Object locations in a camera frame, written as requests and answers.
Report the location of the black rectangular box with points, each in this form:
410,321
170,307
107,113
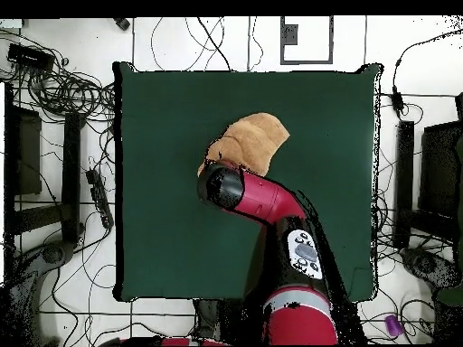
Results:
30,57

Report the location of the black inline power adapter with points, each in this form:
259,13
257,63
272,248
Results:
398,101

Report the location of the grey floor frame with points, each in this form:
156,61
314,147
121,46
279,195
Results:
289,34

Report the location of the grey chair base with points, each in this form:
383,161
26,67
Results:
54,255
427,264

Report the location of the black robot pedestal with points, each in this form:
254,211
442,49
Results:
206,318

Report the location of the black power strip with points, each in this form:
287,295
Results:
99,197

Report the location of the dark green object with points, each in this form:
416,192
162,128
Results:
452,296

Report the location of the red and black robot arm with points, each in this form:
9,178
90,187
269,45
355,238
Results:
267,198

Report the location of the small black object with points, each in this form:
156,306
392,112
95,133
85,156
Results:
123,24

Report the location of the purple object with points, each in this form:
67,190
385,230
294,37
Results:
393,325

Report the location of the black stand frame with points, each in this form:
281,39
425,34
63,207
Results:
70,173
404,180

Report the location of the tan terry towel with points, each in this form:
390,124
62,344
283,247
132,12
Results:
253,141

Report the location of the dark green table cloth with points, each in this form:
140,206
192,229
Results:
162,180

